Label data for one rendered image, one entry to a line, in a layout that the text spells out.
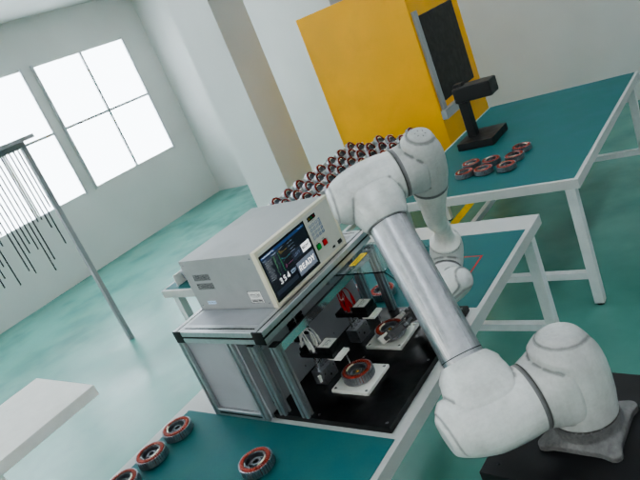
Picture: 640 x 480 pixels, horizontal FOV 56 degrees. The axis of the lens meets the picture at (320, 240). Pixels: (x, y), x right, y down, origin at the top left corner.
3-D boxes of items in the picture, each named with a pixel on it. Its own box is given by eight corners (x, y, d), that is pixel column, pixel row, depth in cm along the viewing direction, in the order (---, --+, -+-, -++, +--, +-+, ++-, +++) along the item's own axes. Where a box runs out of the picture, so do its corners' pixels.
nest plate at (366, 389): (390, 367, 204) (389, 364, 203) (369, 396, 193) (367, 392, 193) (353, 365, 213) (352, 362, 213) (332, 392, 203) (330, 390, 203)
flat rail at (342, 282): (373, 255, 232) (370, 249, 231) (280, 354, 188) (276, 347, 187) (370, 255, 233) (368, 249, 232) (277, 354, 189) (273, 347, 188)
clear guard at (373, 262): (432, 250, 217) (428, 235, 215) (404, 286, 200) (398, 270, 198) (359, 256, 238) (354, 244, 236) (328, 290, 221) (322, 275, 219)
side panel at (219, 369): (275, 415, 207) (236, 338, 197) (270, 422, 205) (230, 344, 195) (221, 409, 225) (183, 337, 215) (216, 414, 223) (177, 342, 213)
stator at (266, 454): (235, 479, 184) (230, 470, 183) (256, 451, 193) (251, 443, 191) (262, 484, 178) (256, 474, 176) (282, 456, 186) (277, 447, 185)
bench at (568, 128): (658, 168, 446) (638, 70, 422) (610, 309, 316) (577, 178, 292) (513, 190, 516) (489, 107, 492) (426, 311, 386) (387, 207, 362)
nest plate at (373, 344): (419, 325, 221) (418, 322, 220) (401, 350, 210) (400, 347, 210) (385, 325, 230) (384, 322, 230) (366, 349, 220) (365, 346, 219)
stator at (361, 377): (382, 369, 202) (378, 359, 201) (362, 390, 196) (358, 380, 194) (357, 364, 210) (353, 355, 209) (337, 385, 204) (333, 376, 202)
